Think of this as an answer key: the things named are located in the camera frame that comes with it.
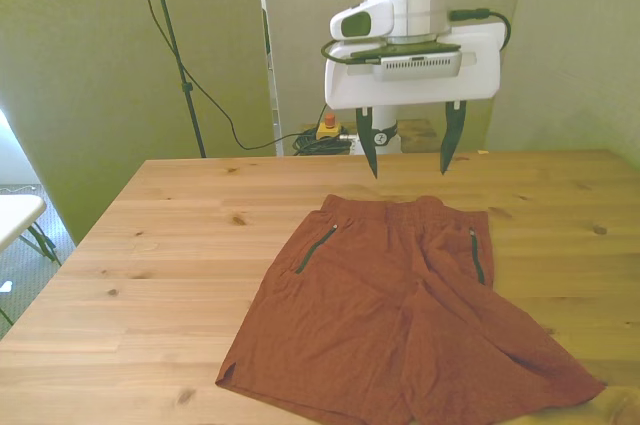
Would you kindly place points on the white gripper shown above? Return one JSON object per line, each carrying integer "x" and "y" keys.
{"x": 482, "y": 75}

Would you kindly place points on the rust orange shorts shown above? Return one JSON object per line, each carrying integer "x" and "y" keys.
{"x": 380, "y": 305}

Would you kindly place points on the yellow emergency stop button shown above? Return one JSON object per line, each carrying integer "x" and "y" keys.
{"x": 329, "y": 131}

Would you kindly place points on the white folding table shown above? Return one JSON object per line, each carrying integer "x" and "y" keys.
{"x": 20, "y": 217}

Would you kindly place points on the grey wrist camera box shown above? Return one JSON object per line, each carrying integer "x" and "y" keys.
{"x": 417, "y": 67}

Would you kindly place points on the white upright post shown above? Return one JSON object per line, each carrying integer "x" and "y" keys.
{"x": 270, "y": 95}

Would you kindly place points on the dark green camera stand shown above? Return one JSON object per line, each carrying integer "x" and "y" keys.
{"x": 172, "y": 40}

